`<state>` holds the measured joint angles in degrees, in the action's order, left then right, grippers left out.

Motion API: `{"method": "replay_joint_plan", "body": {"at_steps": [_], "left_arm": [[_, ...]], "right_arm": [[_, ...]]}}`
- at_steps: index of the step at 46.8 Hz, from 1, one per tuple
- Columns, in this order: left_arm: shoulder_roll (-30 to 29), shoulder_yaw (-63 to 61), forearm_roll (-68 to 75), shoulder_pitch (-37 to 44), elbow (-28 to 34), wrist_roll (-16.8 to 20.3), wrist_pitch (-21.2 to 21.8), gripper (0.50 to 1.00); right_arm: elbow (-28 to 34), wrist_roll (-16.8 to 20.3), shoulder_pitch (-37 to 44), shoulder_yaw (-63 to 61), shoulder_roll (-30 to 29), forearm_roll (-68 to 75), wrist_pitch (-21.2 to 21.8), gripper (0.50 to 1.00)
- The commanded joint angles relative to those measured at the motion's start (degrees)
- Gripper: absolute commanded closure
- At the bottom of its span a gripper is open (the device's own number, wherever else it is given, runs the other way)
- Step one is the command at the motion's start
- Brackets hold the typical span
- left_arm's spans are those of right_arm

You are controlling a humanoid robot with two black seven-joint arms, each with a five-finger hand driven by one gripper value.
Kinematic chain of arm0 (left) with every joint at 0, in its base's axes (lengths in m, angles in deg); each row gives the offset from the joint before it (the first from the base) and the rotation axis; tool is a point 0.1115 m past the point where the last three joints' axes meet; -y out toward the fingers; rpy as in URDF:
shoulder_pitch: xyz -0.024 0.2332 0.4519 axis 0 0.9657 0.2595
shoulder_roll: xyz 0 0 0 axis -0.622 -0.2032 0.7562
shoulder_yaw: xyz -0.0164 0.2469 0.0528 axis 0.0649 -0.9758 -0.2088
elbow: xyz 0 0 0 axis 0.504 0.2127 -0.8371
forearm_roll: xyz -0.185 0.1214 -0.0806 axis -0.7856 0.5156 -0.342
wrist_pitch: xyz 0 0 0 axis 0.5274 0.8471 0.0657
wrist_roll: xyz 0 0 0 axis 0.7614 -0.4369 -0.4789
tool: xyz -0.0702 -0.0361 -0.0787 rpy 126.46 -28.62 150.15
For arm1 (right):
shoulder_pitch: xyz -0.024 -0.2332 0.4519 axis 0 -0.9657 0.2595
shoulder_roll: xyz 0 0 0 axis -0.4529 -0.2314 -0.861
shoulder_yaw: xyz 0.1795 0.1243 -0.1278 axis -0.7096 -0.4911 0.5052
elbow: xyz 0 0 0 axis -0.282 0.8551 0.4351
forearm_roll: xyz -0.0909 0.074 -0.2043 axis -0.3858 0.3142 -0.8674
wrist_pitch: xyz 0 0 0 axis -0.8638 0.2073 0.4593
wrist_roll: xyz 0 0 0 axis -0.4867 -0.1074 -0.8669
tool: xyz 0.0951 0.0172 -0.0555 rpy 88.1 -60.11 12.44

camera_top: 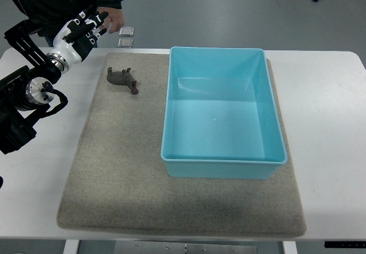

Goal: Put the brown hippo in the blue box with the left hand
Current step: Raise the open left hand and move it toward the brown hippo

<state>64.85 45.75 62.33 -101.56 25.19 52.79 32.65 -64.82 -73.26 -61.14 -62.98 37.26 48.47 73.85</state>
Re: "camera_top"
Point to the metal bracket under table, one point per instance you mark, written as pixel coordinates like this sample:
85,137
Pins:
171,247

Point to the person's bare hand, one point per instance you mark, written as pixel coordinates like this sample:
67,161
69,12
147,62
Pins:
114,21

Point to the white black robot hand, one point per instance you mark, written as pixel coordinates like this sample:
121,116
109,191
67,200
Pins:
77,38

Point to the brown toy hippo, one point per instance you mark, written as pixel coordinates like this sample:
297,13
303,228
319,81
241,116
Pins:
123,78

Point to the black table control panel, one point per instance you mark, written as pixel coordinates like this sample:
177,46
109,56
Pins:
345,244

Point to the beige felt mat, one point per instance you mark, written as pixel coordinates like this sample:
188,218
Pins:
118,182

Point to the lower floor outlet plate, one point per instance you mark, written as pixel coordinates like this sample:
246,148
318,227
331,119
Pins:
125,43

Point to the upper floor outlet plate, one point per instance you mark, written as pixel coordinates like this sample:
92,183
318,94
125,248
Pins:
126,31

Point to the floor outlet plate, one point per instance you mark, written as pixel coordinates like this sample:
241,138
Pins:
126,31
125,43

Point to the blue plastic box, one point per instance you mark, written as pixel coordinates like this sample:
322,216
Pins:
221,118

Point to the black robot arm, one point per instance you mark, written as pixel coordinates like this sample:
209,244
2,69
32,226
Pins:
28,94

